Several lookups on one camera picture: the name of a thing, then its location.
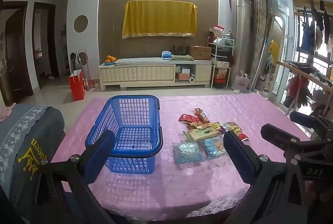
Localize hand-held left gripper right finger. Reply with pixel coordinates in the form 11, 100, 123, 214
223, 130, 310, 224

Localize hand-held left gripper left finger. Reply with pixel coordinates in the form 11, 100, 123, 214
31, 130, 116, 224

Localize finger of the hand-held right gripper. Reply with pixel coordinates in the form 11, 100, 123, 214
261, 124, 333, 170
290, 111, 333, 140

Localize red yellow snack packet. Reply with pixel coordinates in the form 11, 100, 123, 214
229, 123, 249, 142

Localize light blue cartoon packet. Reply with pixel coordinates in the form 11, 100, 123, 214
201, 136, 227, 160

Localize blue plastic basket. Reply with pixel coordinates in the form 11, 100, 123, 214
85, 95, 164, 174

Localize green label clear packet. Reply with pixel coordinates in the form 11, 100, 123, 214
183, 127, 221, 143

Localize orange yellow snack packet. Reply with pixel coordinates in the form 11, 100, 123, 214
189, 121, 212, 131

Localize clear blue wafer packet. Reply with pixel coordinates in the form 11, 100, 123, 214
172, 141, 205, 165

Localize orange sausage packet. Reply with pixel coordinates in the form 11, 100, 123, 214
194, 108, 210, 125

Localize person's right hand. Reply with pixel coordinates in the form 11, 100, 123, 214
305, 180, 333, 214

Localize red and dark clothes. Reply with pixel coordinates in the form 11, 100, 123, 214
283, 76, 313, 107

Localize pink shopping bag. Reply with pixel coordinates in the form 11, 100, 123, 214
231, 72, 251, 92

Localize pink quilted tablecloth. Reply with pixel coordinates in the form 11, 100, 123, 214
51, 94, 313, 222

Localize broom and dustpan set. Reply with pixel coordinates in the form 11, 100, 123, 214
70, 49, 96, 90

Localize red paper bag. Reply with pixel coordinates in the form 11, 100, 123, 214
68, 70, 86, 101

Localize blue mop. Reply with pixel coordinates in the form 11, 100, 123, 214
247, 37, 270, 92

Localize white metal shelf rack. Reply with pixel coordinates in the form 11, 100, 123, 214
211, 37, 235, 89

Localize arched standing mirror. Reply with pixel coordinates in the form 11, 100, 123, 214
260, 13, 287, 100

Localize hanging clothes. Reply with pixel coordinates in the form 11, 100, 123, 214
299, 0, 333, 53

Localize cream tv cabinet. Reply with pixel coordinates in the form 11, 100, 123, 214
98, 58, 213, 91

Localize pink cloth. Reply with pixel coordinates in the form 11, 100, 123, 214
0, 106, 15, 122

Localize silver standing air conditioner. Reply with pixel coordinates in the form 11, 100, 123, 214
231, 0, 252, 84

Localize brown cardboard box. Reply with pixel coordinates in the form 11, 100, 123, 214
189, 45, 212, 61

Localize green folded towel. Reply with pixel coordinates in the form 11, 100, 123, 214
171, 54, 194, 61

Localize patterned beige curtain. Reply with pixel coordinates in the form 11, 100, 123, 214
246, 0, 268, 89

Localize red white cardboard box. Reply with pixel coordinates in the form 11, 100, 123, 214
208, 25, 225, 38

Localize black router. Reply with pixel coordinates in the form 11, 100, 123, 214
172, 45, 188, 56

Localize dark wooden doorway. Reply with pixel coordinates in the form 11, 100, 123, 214
32, 2, 60, 81

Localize yellow cloth cover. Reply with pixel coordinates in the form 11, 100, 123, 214
122, 0, 198, 39

